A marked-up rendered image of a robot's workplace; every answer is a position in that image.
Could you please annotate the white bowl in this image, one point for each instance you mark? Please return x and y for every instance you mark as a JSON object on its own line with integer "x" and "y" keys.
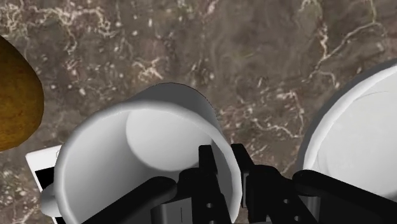
{"x": 356, "y": 139}

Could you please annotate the white cup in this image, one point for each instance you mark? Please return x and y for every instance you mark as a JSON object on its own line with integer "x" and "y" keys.
{"x": 124, "y": 155}

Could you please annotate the white tablet with black screen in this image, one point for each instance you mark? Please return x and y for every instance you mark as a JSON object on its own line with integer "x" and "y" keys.
{"x": 43, "y": 161}

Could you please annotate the brown potato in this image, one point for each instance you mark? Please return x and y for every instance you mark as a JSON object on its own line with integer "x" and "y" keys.
{"x": 17, "y": 102}

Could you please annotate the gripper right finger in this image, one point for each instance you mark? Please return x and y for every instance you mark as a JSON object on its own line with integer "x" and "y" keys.
{"x": 273, "y": 192}

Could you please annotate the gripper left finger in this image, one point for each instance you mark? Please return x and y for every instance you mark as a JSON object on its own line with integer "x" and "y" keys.
{"x": 203, "y": 189}

